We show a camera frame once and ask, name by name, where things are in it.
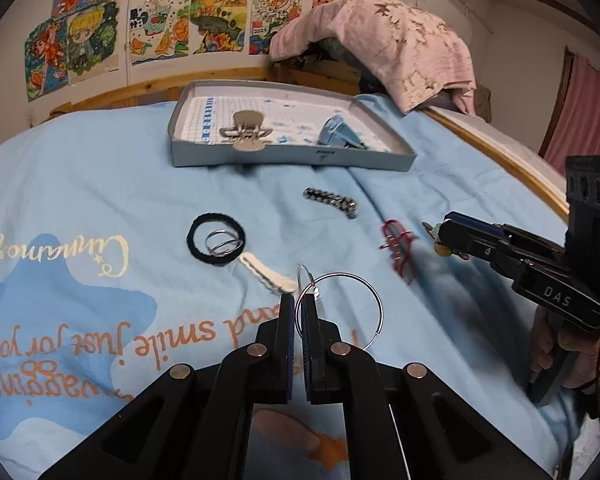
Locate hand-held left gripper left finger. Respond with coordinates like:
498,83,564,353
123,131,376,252
40,292,297,480

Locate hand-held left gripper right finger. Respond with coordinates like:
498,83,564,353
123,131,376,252
300,292,556,480

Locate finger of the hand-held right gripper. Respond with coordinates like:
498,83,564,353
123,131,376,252
436,229,529,287
442,211,567,262

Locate small gold earring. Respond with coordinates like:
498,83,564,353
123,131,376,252
422,220,449,259

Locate small silver hoop earring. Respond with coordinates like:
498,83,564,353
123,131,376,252
296,264,323,301

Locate white snap hair clip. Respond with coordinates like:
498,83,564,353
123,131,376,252
237,252,299,295

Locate large silver hoop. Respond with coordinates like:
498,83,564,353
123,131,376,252
300,272,383,337

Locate small silver coil ring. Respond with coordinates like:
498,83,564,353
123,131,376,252
204,230,243,257

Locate black hair tie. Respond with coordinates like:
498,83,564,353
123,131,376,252
187,214,246,266

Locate black white checkered hair clip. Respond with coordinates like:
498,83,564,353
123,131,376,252
304,187,358,220

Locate grey shallow box tray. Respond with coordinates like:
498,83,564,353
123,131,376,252
169,80,417,173

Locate person's right hand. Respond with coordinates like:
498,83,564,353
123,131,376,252
529,307,600,392

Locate white mattress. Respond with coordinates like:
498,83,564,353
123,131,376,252
445,107,571,196

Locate khaki hanging garment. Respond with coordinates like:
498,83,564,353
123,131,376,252
472,85,493,123

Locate pink curtain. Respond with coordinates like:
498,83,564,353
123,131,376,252
540,52,600,171

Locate blue hair claw clip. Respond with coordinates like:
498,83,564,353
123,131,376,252
317,115,368,150

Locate beige hair claw clip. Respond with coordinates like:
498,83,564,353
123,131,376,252
219,110,270,152

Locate pink floral blanket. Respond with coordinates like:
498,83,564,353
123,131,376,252
270,0,477,115

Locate light blue printed blanket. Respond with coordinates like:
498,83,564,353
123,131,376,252
0,92,591,480

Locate wooden bed frame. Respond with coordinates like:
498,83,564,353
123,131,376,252
50,57,571,221

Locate group of wall drawings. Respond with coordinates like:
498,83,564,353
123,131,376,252
24,0,346,103

